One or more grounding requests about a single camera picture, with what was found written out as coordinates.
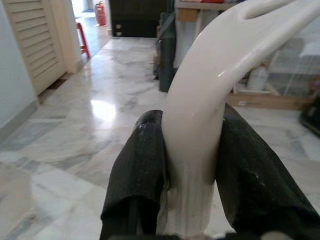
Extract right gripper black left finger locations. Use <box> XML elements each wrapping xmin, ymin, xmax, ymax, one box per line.
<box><xmin>99</xmin><ymin>109</ymin><xmax>172</xmax><ymax>240</ymax></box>

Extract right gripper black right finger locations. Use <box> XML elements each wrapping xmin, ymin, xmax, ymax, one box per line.
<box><xmin>216</xmin><ymin>101</ymin><xmax>320</xmax><ymax>240</ymax></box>

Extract cream long-handled dustpan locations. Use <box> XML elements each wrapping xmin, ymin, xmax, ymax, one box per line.
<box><xmin>157</xmin><ymin>0</ymin><xmax>320</xmax><ymax>237</ymax></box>

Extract white plastic bottle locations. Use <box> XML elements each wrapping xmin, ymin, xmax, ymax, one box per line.
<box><xmin>247</xmin><ymin>64</ymin><xmax>270</xmax><ymax>92</ymax></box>

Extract red plastic stool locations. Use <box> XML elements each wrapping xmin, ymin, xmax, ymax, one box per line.
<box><xmin>75</xmin><ymin>21</ymin><xmax>91</xmax><ymax>59</ymax></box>

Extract black cabinet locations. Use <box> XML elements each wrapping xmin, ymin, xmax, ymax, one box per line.
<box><xmin>109</xmin><ymin>0</ymin><xmax>165</xmax><ymax>38</ymax></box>

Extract red fire extinguisher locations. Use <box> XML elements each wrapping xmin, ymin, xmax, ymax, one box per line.
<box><xmin>94</xmin><ymin>0</ymin><xmax>107</xmax><ymax>27</ymax></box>

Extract cream louvered door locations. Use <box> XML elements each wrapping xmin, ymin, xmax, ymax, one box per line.
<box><xmin>4</xmin><ymin>0</ymin><xmax>68</xmax><ymax>96</ymax></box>

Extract white wire cage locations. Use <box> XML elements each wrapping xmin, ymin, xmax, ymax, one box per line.
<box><xmin>273</xmin><ymin>23</ymin><xmax>320</xmax><ymax>98</ymax></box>

